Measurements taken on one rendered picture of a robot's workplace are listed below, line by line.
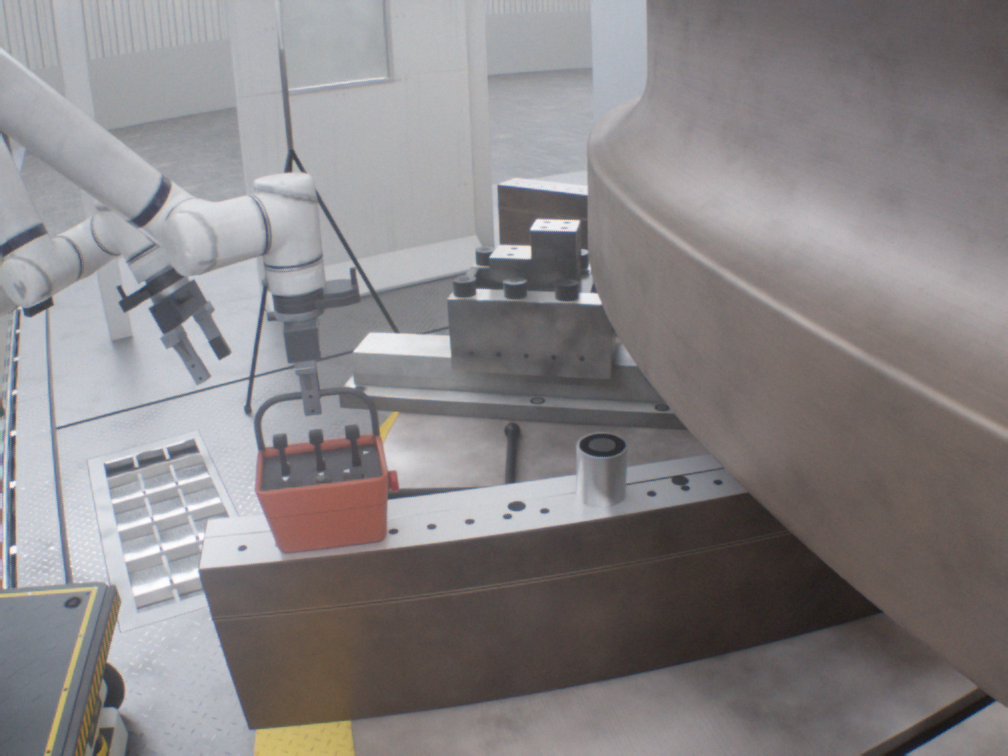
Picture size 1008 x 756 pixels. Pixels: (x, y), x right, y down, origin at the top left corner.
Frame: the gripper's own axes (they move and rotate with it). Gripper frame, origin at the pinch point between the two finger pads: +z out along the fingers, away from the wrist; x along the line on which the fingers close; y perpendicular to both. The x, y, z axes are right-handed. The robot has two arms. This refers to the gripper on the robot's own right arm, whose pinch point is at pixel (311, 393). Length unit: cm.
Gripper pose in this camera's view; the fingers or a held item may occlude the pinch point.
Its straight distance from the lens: 128.7
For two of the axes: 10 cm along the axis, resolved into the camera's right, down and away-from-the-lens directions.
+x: 2.0, 4.0, -8.9
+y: -9.8, 1.2, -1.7
